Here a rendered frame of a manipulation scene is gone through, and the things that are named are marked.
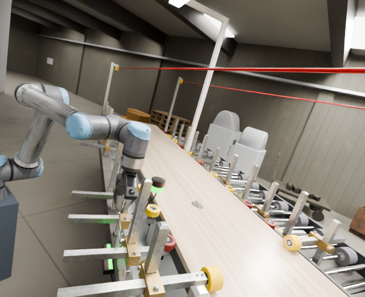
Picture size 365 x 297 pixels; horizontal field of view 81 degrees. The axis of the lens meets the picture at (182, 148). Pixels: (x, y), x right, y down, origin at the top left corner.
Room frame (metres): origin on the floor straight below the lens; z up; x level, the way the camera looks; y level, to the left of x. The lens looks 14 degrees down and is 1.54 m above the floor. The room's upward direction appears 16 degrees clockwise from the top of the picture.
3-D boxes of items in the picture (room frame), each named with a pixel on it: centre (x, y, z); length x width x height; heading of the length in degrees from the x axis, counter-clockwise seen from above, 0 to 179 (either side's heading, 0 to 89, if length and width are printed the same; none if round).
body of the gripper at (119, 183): (0.81, 0.18, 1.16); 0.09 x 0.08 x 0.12; 27
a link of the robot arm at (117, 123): (0.85, 0.28, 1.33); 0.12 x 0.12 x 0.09; 58
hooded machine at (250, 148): (4.71, -1.45, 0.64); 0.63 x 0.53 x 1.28; 147
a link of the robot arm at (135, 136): (0.80, 0.18, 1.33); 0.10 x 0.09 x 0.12; 58
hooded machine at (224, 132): (5.96, -1.01, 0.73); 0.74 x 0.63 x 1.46; 56
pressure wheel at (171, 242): (0.85, -0.05, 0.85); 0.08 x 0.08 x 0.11
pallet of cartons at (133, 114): (7.70, 1.90, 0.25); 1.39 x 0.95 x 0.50; 56
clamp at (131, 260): (0.80, 0.09, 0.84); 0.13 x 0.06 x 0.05; 27
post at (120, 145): (1.50, 0.44, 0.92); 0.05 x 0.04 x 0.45; 27
